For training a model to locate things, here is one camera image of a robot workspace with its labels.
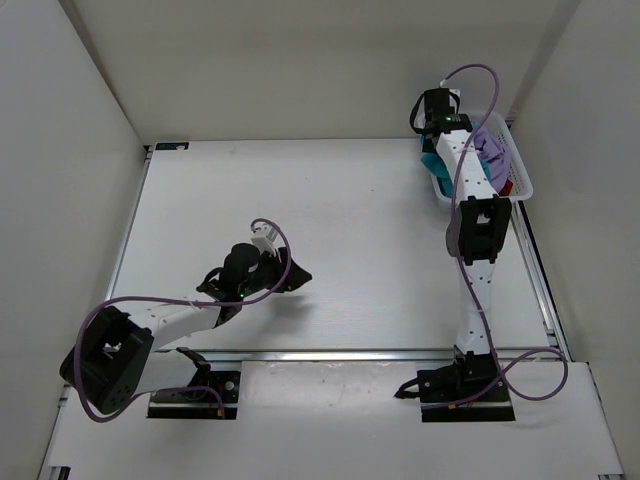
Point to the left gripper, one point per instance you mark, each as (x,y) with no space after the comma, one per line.
(296,278)

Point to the teal t-shirt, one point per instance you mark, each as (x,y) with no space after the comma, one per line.
(436,166)

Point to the purple t-shirt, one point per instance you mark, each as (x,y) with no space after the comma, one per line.
(494,157)

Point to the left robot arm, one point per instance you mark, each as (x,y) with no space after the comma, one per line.
(122,355)

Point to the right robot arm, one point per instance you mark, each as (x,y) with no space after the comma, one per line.
(478,224)

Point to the red t-shirt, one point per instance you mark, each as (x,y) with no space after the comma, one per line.
(507,189)

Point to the white plastic basket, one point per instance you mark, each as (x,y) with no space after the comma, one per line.
(517,165)

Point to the small dark label sticker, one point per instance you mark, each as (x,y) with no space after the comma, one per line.
(171,146)

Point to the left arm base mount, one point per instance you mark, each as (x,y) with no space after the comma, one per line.
(187,386)

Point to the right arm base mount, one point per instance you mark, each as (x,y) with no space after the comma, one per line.
(461,392)

